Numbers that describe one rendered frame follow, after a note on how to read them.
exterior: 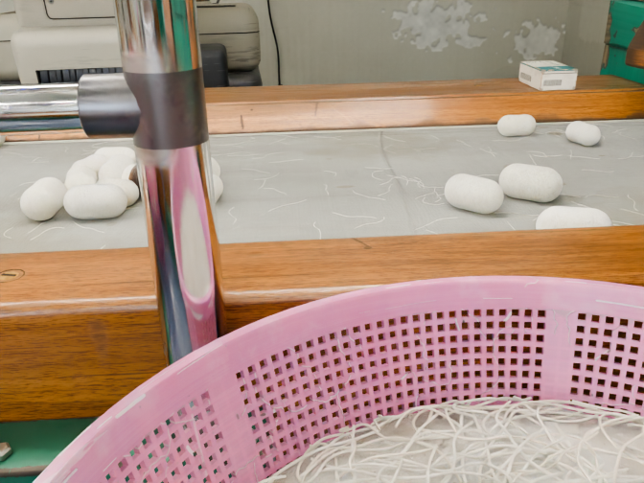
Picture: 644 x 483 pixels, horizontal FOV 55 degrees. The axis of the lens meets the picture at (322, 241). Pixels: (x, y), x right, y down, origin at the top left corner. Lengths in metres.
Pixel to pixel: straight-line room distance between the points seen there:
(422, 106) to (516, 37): 2.11
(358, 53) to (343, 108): 1.93
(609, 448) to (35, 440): 0.21
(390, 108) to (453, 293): 0.38
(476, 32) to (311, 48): 0.65
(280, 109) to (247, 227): 0.24
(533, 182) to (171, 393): 0.28
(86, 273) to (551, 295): 0.18
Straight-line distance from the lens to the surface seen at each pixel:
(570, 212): 0.34
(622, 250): 0.29
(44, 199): 0.40
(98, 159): 0.47
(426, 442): 0.22
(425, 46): 2.58
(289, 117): 0.59
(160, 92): 0.19
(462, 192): 0.38
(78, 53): 1.05
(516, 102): 0.63
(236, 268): 0.26
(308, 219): 0.37
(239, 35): 1.32
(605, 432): 0.24
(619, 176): 0.48
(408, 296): 0.23
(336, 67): 2.52
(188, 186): 0.19
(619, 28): 0.78
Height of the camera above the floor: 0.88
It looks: 24 degrees down
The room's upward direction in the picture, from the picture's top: 1 degrees counter-clockwise
